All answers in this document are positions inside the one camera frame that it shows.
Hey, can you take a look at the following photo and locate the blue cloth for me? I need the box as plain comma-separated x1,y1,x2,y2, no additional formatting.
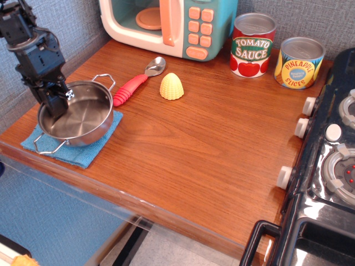
21,111,123,168

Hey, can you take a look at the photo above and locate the pineapple slices can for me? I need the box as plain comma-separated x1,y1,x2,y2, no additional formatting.
274,37,326,90

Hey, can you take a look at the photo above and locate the white stove button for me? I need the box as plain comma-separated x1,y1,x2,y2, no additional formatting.
325,124,342,142

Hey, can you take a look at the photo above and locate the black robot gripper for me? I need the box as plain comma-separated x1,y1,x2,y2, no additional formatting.
7,27,74,119

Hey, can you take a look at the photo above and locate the red handled metal spoon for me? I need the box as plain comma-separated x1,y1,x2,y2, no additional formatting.
113,57,166,107

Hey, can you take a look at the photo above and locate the yellow toy corn piece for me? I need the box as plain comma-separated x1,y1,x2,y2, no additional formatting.
160,73,184,100

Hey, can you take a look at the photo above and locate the tomato sauce can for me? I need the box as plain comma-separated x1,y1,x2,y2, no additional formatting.
230,13,277,78

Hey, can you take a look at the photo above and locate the small metal pot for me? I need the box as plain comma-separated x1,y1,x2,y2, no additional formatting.
33,74,115,155

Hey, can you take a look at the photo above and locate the black toy stove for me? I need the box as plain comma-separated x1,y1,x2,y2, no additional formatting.
239,47,355,266

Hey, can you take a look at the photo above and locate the white stove knob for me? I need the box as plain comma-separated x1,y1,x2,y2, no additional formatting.
302,97,317,116
276,166,293,190
294,118,309,139

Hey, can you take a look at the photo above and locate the teal toy microwave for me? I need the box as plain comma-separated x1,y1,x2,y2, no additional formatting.
99,1,238,62

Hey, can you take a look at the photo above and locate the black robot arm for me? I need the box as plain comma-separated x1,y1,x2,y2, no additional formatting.
1,1,74,119

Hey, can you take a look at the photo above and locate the grey stove burner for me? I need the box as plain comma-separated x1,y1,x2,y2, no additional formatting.
322,144,354,206
338,89,354,129

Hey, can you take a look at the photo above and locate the yellow object at corner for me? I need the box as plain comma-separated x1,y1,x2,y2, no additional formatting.
11,255,39,266

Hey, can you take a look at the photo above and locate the orange microwave turntable plate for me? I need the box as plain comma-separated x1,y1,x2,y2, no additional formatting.
135,7,161,30

